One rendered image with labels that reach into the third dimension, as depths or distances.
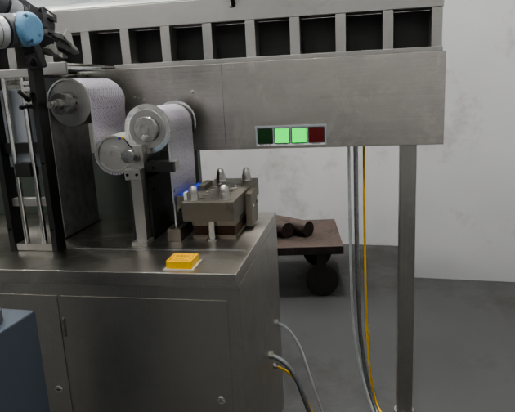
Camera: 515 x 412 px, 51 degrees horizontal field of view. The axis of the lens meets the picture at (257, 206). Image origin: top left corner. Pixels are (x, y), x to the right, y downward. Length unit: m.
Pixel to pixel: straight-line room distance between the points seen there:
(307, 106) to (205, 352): 0.89
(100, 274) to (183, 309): 0.24
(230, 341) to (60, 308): 0.49
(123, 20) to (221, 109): 0.47
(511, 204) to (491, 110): 0.62
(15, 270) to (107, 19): 0.95
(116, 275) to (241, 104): 0.78
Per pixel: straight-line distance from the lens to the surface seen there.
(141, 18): 2.04
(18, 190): 1.77
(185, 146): 1.80
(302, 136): 1.89
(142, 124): 1.66
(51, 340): 1.70
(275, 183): 4.60
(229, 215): 1.60
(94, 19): 2.11
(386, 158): 4.44
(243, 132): 1.93
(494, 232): 3.86
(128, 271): 1.47
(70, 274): 1.55
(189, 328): 1.50
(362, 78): 1.87
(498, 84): 3.71
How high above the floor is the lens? 1.37
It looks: 13 degrees down
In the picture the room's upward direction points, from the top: 3 degrees counter-clockwise
